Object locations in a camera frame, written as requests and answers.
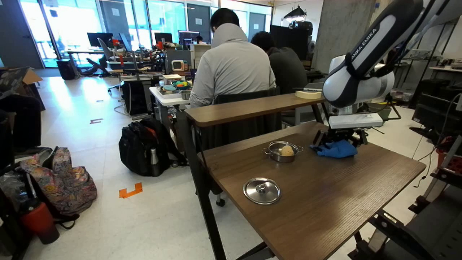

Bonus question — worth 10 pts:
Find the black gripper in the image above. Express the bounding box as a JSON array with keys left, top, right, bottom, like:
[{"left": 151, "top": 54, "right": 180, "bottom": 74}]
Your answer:
[{"left": 311, "top": 126, "right": 369, "bottom": 148}]

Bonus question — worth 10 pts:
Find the blue towel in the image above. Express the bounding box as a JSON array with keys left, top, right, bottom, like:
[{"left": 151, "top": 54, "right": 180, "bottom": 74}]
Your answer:
[{"left": 310, "top": 139, "right": 359, "bottom": 161}]

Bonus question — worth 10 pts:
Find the small metal bowl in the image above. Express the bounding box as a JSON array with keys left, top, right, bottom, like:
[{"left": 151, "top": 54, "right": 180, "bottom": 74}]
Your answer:
[{"left": 264, "top": 139, "right": 301, "bottom": 165}]

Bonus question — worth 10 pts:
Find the person in dark jacket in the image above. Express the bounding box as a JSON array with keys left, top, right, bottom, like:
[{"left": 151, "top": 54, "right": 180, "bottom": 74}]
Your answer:
[{"left": 249, "top": 31, "right": 308, "bottom": 96}]

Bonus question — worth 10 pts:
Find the round silver metal lid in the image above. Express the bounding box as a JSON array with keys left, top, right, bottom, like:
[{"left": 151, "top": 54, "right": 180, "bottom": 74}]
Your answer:
[{"left": 240, "top": 176, "right": 282, "bottom": 207}]

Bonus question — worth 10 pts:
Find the brown wooden side table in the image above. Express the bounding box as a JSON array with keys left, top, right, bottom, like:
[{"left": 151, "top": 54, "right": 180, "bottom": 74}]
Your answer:
[{"left": 183, "top": 91, "right": 327, "bottom": 161}]

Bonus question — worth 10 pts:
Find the black equipment rack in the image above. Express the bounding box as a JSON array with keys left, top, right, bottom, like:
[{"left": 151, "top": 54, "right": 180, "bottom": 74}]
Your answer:
[{"left": 409, "top": 78, "right": 462, "bottom": 146}]

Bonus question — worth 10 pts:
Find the dark office chair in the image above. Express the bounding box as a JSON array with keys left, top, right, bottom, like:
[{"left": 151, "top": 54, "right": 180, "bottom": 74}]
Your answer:
[{"left": 196, "top": 87, "right": 282, "bottom": 150}]

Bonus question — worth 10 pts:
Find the person in grey sweater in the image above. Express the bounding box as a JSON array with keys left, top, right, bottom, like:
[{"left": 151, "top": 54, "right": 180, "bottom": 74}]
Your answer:
[{"left": 187, "top": 7, "right": 278, "bottom": 109}]

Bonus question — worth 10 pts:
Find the black hanging lamp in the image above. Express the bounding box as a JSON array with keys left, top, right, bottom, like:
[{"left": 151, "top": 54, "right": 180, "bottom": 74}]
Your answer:
[{"left": 279, "top": 5, "right": 308, "bottom": 23}]

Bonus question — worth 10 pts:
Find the white cluttered desk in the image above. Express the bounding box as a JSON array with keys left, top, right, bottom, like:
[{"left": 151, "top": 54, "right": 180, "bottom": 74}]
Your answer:
[{"left": 148, "top": 85, "right": 193, "bottom": 109}]

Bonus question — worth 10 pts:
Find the black computer monitor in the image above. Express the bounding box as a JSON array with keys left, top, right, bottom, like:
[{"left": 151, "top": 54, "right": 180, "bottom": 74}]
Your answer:
[
  {"left": 177, "top": 31, "right": 200, "bottom": 49},
  {"left": 152, "top": 32, "right": 173, "bottom": 45},
  {"left": 86, "top": 32, "right": 113, "bottom": 49}
]

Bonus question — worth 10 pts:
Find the black backpack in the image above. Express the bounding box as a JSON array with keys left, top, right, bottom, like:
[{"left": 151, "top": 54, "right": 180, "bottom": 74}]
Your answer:
[{"left": 116, "top": 117, "right": 186, "bottom": 178}]

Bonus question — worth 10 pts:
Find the black computer tower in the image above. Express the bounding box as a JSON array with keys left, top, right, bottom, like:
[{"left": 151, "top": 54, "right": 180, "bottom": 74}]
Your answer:
[{"left": 121, "top": 78, "right": 154, "bottom": 116}]

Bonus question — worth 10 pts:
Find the black trash bin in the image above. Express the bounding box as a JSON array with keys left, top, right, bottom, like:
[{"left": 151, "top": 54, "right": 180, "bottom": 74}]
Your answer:
[{"left": 56, "top": 58, "right": 77, "bottom": 81}]

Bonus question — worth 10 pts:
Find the colourful patterned backpack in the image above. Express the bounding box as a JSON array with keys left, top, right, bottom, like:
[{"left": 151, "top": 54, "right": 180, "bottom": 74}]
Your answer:
[{"left": 18, "top": 146, "right": 98, "bottom": 223}]

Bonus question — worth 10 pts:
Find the red water bottle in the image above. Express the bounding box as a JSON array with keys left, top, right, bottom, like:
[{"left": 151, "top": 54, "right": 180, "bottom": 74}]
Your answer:
[{"left": 18, "top": 201, "right": 60, "bottom": 246}]

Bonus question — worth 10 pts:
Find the brown cardboard box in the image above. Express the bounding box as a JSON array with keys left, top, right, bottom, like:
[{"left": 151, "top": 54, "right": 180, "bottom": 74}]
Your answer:
[{"left": 20, "top": 67, "right": 43, "bottom": 87}]

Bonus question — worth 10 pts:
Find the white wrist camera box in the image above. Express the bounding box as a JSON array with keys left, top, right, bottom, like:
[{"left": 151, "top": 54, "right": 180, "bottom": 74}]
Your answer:
[{"left": 327, "top": 113, "right": 385, "bottom": 130}]

